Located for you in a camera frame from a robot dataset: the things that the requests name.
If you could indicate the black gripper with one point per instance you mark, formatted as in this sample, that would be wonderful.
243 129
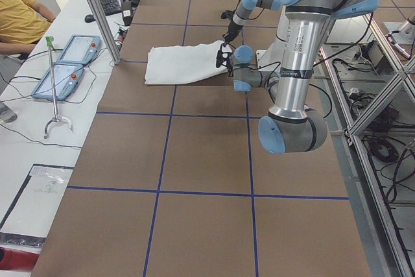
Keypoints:
225 57
233 28

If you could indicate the white long-sleeve printed shirt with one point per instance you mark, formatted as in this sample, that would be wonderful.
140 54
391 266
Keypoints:
182 64

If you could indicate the black power adapter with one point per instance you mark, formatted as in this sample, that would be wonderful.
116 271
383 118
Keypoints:
127 12

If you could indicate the black computer keyboard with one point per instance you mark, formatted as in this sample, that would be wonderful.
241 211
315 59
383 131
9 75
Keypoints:
110 7

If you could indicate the black computer mouse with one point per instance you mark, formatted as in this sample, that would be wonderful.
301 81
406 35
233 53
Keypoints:
89 18

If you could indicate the upper blue teach pendant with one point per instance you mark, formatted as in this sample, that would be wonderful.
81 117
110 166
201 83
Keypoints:
80 49

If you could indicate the blue teach pendant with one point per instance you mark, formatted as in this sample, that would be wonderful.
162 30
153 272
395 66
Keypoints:
80 49
66 78

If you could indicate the lower blue teach pendant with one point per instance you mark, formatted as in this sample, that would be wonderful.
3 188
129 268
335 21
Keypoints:
66 78

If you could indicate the metal reacher grabber tool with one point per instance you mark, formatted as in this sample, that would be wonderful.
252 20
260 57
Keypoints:
57 118

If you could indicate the person in yellow shirt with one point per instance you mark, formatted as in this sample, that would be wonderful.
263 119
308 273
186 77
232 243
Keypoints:
23 24

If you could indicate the clear water bottle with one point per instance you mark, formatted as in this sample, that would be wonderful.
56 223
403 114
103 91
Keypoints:
7 114

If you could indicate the red fire extinguisher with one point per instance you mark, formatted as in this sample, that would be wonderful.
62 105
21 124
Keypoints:
17 260

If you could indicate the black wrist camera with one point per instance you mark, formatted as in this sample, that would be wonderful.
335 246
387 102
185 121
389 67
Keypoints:
222 55
227 14

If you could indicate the aluminium frame post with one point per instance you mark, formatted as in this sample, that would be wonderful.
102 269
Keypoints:
100 18

